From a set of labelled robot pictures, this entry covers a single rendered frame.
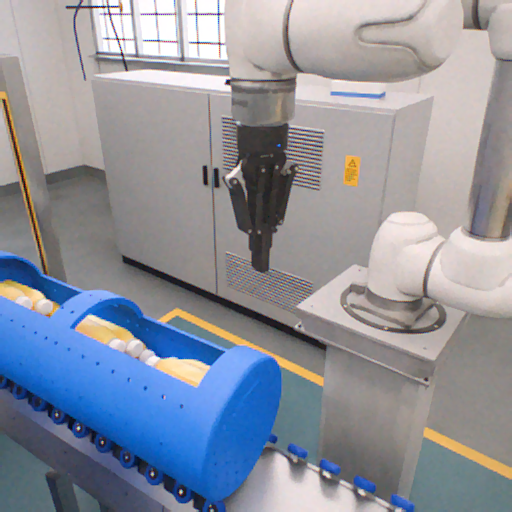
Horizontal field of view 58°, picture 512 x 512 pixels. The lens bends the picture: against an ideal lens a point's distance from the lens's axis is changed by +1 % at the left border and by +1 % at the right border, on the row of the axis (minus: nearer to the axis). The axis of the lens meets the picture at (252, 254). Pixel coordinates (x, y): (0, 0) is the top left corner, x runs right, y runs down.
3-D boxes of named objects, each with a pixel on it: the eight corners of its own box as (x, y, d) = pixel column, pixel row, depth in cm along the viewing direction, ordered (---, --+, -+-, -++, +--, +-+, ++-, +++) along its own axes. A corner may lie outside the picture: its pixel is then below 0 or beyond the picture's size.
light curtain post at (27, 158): (94, 446, 218) (6, 53, 140) (103, 452, 215) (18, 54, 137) (84, 456, 213) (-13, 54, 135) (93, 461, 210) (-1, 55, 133)
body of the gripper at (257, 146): (269, 114, 70) (268, 173, 74) (223, 120, 66) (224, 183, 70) (302, 122, 65) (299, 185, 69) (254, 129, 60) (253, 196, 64)
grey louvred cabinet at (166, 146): (165, 241, 416) (147, 69, 350) (393, 327, 301) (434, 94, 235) (116, 264, 378) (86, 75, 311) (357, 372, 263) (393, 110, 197)
